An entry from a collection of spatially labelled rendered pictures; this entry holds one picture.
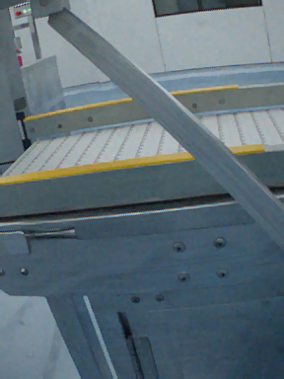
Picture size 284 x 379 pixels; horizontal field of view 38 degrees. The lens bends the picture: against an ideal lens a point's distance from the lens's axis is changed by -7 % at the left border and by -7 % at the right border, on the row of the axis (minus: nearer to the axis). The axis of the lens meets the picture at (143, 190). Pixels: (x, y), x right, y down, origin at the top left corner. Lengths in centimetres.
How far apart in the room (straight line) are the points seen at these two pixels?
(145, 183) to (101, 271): 11
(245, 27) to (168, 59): 110
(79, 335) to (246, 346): 45
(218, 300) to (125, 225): 16
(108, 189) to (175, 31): 514
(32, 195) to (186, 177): 15
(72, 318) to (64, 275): 45
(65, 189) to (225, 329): 28
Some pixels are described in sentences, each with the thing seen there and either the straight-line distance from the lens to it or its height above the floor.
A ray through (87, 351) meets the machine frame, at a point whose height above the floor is 30.
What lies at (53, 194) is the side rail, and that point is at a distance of 42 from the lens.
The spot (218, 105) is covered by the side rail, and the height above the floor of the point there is 81.
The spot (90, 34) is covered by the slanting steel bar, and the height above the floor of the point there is 96.
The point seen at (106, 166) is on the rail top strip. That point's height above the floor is 84.
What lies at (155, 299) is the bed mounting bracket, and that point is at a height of 65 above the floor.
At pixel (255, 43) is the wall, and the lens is 548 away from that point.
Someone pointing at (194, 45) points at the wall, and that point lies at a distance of 551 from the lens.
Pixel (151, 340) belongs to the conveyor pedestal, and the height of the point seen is 57.
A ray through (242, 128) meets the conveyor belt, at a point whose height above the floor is 80.
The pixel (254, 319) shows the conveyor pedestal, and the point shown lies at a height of 59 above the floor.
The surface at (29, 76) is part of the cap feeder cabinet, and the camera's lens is 303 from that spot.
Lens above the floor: 97
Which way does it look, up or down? 24 degrees down
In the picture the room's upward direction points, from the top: 11 degrees counter-clockwise
